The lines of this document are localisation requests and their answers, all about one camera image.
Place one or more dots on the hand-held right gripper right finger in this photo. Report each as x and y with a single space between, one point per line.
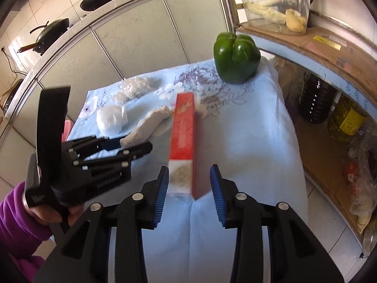
218 197

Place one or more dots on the red cardboard box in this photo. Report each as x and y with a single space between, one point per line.
184 135

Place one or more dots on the clear crumpled plastic wrap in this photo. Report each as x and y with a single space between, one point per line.
137 87

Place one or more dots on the pink plastic basin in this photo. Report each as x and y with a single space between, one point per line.
67 129

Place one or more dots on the dark oil bottle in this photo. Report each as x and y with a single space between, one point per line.
316 97

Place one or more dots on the white round wad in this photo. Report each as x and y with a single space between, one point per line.
112 119

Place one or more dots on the black wok with lid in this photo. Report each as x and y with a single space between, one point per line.
51 32

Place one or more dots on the metal shelf rack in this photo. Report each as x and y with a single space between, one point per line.
229 6

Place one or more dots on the green bell pepper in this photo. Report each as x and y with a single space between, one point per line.
235 57

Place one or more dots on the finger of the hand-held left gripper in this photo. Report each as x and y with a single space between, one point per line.
113 144
138 149

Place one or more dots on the dark rice cooker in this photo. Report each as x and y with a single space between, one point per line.
11 97

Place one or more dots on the grey kitchen cabinet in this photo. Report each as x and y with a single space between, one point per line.
132 41

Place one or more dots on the long white foam piece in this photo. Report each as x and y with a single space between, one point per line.
150 123

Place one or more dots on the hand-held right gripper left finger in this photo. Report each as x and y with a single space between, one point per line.
160 197

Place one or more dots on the person's left hand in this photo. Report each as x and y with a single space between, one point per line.
41 213

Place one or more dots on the yellow oil bottle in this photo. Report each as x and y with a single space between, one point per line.
347 121

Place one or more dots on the brown cardboard sheet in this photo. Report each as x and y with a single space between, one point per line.
338 56

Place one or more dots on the person's left forearm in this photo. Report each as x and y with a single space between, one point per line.
20 221

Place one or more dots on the floral light blue tablecloth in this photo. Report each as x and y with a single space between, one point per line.
250 129

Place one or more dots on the yellow ginger root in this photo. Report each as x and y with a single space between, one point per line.
296 20

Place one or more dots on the clear plastic bag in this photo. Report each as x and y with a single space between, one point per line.
363 188

